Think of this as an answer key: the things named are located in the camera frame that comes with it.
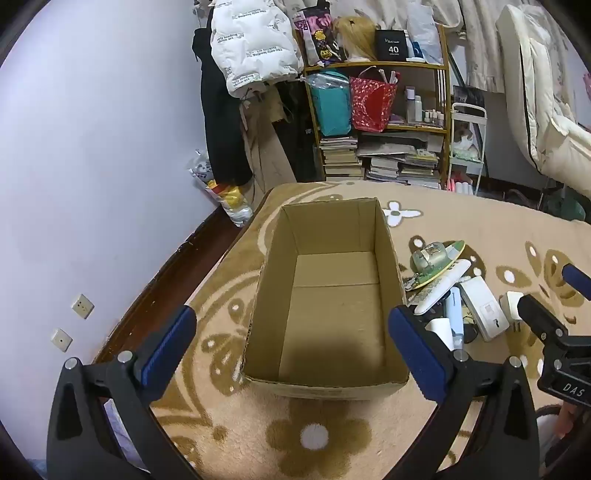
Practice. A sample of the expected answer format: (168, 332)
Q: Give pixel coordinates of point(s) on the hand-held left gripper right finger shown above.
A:
(418, 355)

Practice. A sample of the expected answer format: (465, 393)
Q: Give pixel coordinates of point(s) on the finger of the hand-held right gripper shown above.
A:
(540, 318)
(579, 279)

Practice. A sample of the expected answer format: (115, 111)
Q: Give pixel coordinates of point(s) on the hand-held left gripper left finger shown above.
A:
(171, 350)

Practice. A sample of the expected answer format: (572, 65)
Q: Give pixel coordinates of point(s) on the white rectangular device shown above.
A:
(485, 309)

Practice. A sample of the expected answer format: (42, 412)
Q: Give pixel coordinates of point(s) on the white remote control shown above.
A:
(441, 288)

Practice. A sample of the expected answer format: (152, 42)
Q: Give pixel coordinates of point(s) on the cardboard box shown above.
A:
(332, 323)

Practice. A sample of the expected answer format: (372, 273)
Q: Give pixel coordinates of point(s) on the person's right forearm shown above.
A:
(575, 417)

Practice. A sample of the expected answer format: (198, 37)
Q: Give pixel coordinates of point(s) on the white charger plug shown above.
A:
(515, 307)

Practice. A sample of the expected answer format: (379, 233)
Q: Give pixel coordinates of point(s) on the light blue pen device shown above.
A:
(455, 314)

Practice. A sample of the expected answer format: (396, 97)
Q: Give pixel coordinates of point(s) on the dark green bag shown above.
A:
(570, 205)

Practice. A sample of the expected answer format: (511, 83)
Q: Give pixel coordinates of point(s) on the green round ornament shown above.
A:
(431, 263)

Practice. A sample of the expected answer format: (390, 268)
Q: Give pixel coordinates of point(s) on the beige floral rug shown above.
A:
(485, 221)

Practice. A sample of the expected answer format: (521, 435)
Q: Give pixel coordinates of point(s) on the clear bag with yellow items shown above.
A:
(228, 198)

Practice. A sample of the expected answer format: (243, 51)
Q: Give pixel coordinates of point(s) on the pale green cloth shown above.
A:
(465, 147)

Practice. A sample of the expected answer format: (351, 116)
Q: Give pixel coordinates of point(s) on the white rolling cart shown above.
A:
(466, 138)

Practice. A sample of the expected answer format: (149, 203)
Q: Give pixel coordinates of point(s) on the stack of books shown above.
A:
(401, 168)
(341, 159)

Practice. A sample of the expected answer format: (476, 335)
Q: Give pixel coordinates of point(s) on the wooden bookshelf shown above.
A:
(443, 138)

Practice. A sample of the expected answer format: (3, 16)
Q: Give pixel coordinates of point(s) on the dark photo print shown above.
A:
(468, 94)

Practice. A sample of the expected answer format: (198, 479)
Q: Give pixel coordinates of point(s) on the row of small bottles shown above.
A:
(434, 117)

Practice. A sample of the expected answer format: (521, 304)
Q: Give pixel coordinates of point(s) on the leaning cardboard sheets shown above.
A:
(270, 152)

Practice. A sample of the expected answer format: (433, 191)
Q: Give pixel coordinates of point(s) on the black coat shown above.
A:
(221, 129)

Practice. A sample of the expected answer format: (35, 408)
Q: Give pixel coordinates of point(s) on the white bottle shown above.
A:
(418, 110)
(410, 105)

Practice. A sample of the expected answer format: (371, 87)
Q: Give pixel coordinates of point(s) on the red patterned bag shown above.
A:
(371, 104)

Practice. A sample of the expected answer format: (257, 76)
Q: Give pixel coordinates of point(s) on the white curtain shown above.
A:
(475, 37)

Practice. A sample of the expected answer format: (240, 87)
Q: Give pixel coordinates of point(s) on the teal bag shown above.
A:
(330, 106)

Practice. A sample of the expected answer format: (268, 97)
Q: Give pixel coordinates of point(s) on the white plastic bag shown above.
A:
(425, 32)

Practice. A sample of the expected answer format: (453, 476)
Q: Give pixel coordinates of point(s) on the black box with white print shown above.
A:
(391, 46)

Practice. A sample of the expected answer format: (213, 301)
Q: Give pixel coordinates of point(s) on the white puffer jacket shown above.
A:
(254, 46)

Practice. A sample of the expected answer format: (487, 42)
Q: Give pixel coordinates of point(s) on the blonde wig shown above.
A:
(358, 39)

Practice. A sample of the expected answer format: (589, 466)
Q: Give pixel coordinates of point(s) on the pink black printed package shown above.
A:
(318, 37)

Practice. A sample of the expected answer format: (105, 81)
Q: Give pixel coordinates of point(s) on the white wall socket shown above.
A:
(61, 340)
(82, 306)

